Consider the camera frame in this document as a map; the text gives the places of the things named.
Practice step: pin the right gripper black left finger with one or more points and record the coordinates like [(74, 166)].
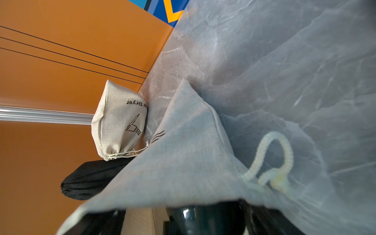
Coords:
[(105, 223)]

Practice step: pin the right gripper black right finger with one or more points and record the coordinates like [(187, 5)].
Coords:
[(260, 220)]

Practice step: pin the black hair dryer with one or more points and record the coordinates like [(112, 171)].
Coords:
[(224, 218)]

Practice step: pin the black drawstring pouch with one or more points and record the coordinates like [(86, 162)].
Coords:
[(91, 178)]

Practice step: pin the beige printed drawstring pouch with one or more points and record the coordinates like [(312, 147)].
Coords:
[(269, 102)]

